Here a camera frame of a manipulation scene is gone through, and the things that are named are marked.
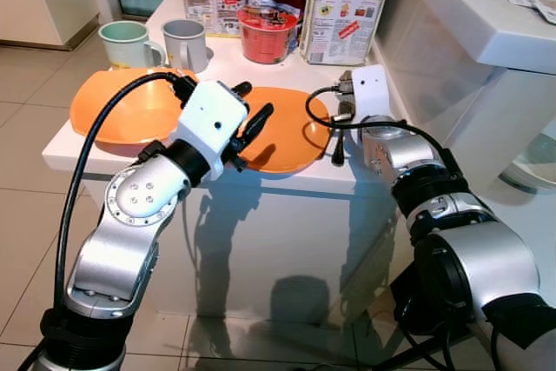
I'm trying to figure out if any pale green mug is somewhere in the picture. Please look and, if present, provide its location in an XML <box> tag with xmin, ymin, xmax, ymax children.
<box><xmin>97</xmin><ymin>20</ymin><xmax>166</xmax><ymax>71</ymax></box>

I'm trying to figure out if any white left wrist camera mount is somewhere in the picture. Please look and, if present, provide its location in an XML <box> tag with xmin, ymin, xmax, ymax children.
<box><xmin>169</xmin><ymin>79</ymin><xmax>251</xmax><ymax>174</ymax></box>

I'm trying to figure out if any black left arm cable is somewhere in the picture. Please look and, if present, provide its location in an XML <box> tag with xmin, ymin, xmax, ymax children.
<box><xmin>53</xmin><ymin>70</ymin><xmax>199</xmax><ymax>313</ymax></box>

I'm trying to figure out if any white dining table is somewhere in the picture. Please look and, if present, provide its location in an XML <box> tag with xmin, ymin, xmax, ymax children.
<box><xmin>497</xmin><ymin>117</ymin><xmax>556</xmax><ymax>224</ymax></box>

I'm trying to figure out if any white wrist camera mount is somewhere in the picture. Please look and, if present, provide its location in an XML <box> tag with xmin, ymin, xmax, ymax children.
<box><xmin>169</xmin><ymin>79</ymin><xmax>251</xmax><ymax>174</ymax></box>
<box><xmin>351</xmin><ymin>64</ymin><xmax>393</xmax><ymax>125</ymax></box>

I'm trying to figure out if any grey mug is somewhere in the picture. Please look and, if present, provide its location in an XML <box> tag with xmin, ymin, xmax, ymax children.
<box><xmin>161</xmin><ymin>18</ymin><xmax>213</xmax><ymax>75</ymax></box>

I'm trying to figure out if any orange plastic plate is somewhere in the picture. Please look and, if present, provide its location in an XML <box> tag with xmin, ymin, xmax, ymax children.
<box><xmin>233</xmin><ymin>86</ymin><xmax>332</xmax><ymax>176</ymax></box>
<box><xmin>69</xmin><ymin>66</ymin><xmax>202</xmax><ymax>149</ymax></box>

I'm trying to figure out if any white ceramic bowl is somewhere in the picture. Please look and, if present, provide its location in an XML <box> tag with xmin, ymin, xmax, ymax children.
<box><xmin>499</xmin><ymin>131</ymin><xmax>556</xmax><ymax>195</ymax></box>

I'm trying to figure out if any red instant noodle cup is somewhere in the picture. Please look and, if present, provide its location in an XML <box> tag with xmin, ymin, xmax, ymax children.
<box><xmin>235</xmin><ymin>5</ymin><xmax>300</xmax><ymax>66</ymax></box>

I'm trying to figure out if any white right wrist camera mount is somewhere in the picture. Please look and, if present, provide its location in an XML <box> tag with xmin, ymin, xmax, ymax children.
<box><xmin>351</xmin><ymin>64</ymin><xmax>393</xmax><ymax>125</ymax></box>

